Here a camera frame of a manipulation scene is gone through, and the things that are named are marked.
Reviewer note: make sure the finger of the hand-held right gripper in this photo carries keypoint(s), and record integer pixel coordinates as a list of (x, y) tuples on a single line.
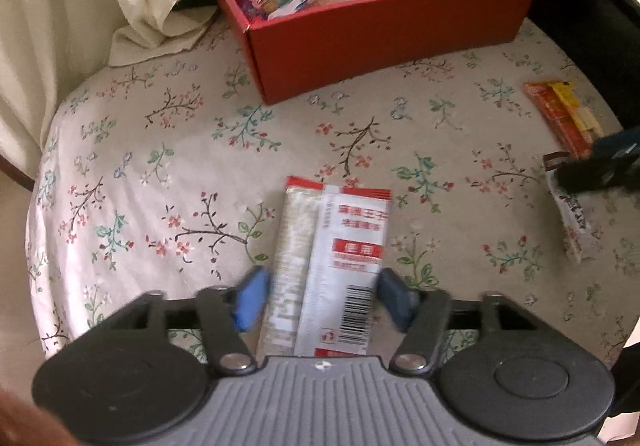
[(617, 141), (590, 174)]

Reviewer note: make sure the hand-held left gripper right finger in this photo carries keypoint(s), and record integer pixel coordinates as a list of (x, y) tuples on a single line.
[(395, 298)]

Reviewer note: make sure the cream blanket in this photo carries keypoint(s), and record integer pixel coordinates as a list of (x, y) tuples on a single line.
[(75, 16)]

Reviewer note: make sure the black glossy table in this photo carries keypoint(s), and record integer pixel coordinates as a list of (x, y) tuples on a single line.
[(580, 16)]

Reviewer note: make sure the red cardboard box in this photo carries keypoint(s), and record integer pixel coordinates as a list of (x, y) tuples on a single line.
[(380, 26)]

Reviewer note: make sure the white red-print snack packet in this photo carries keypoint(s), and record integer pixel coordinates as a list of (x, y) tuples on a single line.
[(345, 251)]

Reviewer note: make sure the orange yellow snack packet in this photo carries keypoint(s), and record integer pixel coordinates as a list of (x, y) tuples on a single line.
[(565, 116)]

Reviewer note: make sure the brown white snack packet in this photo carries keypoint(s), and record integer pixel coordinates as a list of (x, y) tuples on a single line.
[(575, 221)]

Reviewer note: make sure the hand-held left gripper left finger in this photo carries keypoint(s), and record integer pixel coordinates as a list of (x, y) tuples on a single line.
[(250, 301)]

